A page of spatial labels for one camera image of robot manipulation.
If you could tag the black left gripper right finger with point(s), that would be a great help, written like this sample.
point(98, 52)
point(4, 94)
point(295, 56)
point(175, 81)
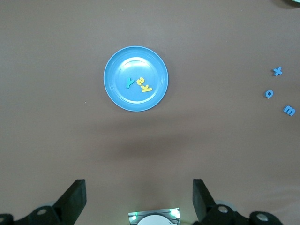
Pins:
point(204, 201)

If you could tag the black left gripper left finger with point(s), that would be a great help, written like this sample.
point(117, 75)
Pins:
point(72, 199)

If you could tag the yellow letter k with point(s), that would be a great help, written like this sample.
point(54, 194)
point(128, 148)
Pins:
point(145, 89)

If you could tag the teal letter y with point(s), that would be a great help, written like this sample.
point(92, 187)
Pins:
point(128, 84)

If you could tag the yellow letter s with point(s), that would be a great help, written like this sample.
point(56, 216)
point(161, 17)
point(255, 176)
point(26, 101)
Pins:
point(140, 81)

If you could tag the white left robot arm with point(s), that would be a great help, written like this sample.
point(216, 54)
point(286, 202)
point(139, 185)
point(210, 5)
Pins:
point(154, 221)

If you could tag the brown table cover sheet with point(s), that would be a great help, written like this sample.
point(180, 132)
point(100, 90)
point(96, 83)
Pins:
point(211, 140)

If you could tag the blue plate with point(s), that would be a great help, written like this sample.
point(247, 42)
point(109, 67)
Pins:
point(117, 93)

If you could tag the blue letter m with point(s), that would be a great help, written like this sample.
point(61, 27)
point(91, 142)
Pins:
point(288, 107)

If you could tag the blue letter o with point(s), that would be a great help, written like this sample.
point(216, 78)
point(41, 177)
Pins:
point(269, 90)

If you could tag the blue letter x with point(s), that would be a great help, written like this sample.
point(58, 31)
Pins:
point(277, 71)

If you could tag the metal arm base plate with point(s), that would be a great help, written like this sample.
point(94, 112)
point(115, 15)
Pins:
point(132, 218)

